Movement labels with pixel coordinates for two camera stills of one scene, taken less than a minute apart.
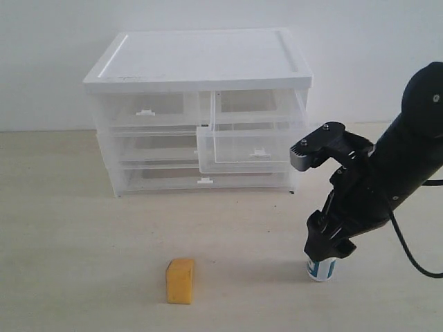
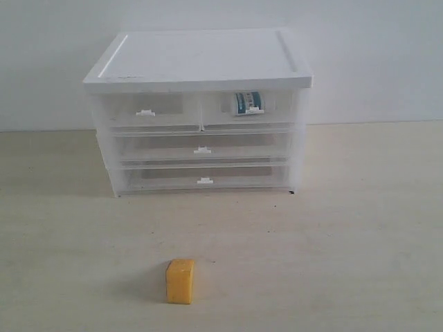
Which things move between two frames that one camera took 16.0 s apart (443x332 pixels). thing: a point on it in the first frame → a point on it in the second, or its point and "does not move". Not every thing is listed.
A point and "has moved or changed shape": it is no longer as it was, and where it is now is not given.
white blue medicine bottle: [320, 270] → [250, 102]
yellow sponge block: [179, 281] does not move
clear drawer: [252, 132] has moved or changed shape
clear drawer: [149, 111] does not move
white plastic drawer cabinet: [200, 111] does not move
